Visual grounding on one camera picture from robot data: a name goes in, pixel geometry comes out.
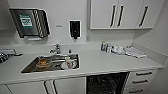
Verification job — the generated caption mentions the small chrome sink fitting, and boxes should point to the small chrome sink fitting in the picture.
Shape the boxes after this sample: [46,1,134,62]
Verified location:
[67,48,73,55]

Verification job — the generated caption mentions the small blue bottle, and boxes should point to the small blue bottle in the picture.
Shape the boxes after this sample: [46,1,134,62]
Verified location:
[100,41,107,53]

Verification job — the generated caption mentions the white cup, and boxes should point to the white cup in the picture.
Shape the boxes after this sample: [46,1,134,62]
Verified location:
[64,56,77,70]

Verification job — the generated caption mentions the small white bottle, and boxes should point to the small white bottle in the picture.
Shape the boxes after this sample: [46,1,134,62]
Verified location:
[105,43,111,54]

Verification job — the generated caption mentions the white bowl stack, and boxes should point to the white bowl stack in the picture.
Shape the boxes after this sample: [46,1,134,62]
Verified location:
[111,44,125,55]

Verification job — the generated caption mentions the orange bowl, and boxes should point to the orange bowl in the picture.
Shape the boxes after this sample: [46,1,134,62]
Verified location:
[36,58,50,69]

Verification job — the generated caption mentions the steel kitchen sink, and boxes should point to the steel kitchen sink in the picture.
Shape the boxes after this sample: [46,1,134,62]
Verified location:
[20,53,81,75]

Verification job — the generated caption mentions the steel paper towel dispenser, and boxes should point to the steel paper towel dispenser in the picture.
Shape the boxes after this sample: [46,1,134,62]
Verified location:
[8,8,51,40]

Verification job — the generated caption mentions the white sink base cabinet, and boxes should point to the white sink base cabinet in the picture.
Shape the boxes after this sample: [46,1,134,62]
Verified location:
[5,76,88,94]

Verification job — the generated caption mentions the white wall outlet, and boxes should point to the white wall outlet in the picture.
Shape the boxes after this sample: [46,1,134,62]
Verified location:
[85,35,91,43]

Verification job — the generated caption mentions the black wall soap dispenser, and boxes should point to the black wall soap dispenser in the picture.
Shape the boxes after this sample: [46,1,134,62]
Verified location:
[68,19,82,41]

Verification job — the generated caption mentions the small wall label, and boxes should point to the small wall label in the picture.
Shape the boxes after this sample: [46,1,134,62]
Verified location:
[55,24,63,28]

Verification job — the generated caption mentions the white three-door wall cabinet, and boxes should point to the white three-door wall cabinet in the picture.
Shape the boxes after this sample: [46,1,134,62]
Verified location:
[87,0,165,31]

